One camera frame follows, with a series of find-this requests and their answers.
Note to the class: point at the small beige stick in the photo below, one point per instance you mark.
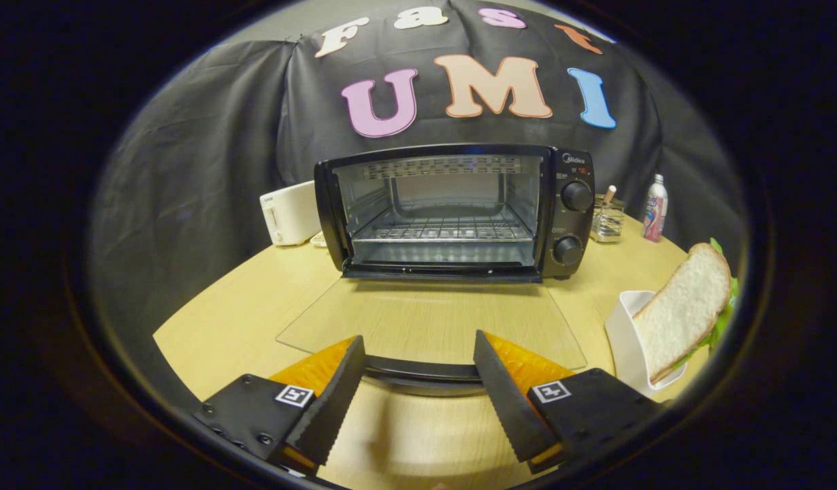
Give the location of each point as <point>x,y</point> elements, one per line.
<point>608,194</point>

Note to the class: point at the black backdrop cloth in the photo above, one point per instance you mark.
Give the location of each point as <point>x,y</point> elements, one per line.
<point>207,156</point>

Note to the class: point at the white bread toaster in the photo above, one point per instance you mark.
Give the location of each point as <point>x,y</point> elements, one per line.
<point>290,214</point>

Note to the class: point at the black toaster oven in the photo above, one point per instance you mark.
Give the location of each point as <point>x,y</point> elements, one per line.
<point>575,224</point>

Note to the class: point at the white food tray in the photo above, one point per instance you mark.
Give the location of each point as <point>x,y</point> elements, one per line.
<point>622,333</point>

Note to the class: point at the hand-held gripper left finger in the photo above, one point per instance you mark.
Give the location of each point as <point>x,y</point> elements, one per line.
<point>337,401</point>

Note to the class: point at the sandwich with lettuce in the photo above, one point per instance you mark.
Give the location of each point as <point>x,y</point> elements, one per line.
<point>684,306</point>

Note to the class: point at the white and pink bottle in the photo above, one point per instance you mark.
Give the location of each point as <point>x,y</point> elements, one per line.
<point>654,211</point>

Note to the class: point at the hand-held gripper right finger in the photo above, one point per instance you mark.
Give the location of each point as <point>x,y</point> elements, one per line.
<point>503,398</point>

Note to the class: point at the clear glass jar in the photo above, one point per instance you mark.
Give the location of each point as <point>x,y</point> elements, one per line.
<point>607,223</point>

